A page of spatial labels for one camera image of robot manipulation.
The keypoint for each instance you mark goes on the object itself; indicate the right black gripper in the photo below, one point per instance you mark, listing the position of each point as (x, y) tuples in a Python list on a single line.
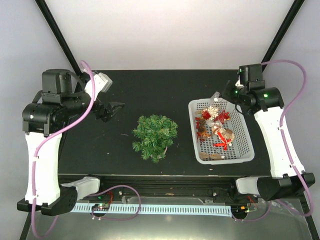
[(227, 96)]

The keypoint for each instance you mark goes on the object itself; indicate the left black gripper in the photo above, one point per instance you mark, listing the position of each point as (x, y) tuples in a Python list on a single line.
[(107, 113)]

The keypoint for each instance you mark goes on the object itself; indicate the white plastic basket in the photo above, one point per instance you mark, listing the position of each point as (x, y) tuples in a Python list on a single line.
[(205, 153)]

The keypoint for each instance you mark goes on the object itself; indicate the small green christmas tree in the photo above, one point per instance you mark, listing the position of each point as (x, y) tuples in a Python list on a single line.
[(155, 133)]

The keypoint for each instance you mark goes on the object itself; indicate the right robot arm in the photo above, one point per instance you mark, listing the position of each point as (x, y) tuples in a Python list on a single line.
[(288, 176)]

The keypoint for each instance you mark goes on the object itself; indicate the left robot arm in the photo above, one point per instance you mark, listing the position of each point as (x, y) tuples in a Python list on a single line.
[(64, 95)]

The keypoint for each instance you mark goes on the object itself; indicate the white snowflake ornament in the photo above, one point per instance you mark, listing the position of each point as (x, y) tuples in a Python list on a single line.
[(213, 111)]

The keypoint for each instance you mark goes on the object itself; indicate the red star ornament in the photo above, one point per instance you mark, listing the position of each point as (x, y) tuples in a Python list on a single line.
[(222, 117)]

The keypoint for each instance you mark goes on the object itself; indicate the red gift box ornament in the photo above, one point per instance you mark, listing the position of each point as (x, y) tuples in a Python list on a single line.
[(205, 114)]

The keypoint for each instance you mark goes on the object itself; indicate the pine cone ornament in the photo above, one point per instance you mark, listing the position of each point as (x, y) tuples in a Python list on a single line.
[(201, 126)]

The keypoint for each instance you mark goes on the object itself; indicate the snowman doll ornament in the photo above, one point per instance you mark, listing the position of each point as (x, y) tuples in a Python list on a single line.
[(216, 128)]

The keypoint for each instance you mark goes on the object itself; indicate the red ribbon bow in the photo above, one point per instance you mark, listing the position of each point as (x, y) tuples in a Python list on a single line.
[(222, 143)]

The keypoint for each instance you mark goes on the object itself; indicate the left circuit board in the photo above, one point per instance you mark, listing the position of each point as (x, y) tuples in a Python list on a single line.
[(100, 207)]

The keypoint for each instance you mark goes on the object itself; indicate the circuit board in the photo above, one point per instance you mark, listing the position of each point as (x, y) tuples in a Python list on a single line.
[(100, 207), (243, 209)]

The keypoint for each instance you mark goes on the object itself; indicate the right circuit board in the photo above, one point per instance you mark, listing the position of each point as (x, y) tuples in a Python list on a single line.
[(243, 209)]

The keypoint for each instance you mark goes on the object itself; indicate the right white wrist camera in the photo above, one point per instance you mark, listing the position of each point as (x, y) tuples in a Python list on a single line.
[(238, 84)]

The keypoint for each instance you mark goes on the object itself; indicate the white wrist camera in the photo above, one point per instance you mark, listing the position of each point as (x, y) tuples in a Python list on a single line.
[(102, 83), (238, 84)]

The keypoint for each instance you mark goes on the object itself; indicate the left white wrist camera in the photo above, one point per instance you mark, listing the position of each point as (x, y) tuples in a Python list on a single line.
[(102, 83)]

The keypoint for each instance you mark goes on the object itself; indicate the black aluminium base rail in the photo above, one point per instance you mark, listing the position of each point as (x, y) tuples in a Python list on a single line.
[(218, 189)]

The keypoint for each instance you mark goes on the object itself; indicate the right black frame post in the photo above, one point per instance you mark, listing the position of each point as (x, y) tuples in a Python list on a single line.
[(282, 30)]

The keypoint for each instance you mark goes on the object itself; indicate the black frame post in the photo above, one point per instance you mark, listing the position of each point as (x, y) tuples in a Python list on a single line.
[(49, 18), (282, 30)]

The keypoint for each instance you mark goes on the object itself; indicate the white slotted cable duct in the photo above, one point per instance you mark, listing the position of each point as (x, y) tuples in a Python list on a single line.
[(157, 209)]

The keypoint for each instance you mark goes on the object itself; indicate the left black frame post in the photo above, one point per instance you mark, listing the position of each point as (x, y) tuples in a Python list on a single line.
[(49, 18)]

